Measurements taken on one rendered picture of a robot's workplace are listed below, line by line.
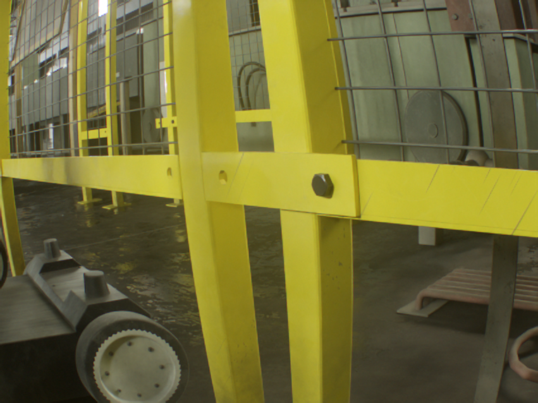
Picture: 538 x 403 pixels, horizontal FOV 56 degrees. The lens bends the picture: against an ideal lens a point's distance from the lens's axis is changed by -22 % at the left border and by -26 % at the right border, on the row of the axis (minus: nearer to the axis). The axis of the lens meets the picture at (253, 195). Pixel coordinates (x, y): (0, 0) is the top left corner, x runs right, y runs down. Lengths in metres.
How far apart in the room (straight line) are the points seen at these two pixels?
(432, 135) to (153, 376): 1.77
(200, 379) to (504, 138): 0.75
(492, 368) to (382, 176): 0.34
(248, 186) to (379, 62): 2.10
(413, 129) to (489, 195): 2.11
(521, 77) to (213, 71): 1.74
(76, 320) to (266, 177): 0.48
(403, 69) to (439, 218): 2.14
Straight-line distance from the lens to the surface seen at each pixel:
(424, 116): 2.50
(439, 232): 1.96
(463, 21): 2.28
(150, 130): 4.12
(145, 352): 0.95
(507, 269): 0.68
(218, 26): 0.71
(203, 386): 1.11
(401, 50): 2.60
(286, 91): 0.57
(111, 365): 0.94
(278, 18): 0.58
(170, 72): 3.19
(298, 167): 0.56
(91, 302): 0.96
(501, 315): 0.70
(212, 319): 0.74
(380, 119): 2.71
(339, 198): 0.53
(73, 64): 5.09
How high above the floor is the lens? 0.49
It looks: 9 degrees down
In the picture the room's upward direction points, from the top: 5 degrees counter-clockwise
